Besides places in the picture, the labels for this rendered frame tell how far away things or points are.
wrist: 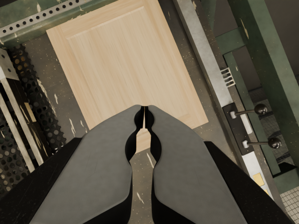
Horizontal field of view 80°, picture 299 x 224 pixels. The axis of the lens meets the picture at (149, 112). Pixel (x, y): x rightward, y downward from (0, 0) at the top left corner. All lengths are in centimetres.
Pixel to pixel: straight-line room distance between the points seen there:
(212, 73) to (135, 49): 31
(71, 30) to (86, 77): 19
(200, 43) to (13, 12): 69
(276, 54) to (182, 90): 37
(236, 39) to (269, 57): 15
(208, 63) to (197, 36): 11
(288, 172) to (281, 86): 38
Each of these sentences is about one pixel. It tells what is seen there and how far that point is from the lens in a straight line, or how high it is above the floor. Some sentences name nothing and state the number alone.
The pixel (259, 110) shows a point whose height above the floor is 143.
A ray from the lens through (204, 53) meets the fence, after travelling 74.
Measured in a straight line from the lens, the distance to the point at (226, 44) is 87.
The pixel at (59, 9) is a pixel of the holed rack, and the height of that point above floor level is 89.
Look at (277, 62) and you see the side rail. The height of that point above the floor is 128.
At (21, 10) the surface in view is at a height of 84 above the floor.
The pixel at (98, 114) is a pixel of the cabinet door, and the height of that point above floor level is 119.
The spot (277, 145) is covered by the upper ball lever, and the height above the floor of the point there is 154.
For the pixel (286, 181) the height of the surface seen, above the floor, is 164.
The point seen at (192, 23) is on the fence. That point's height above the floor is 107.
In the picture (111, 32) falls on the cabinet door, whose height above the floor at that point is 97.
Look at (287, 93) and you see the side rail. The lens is 86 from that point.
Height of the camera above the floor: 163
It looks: 33 degrees down
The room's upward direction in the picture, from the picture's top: 156 degrees clockwise
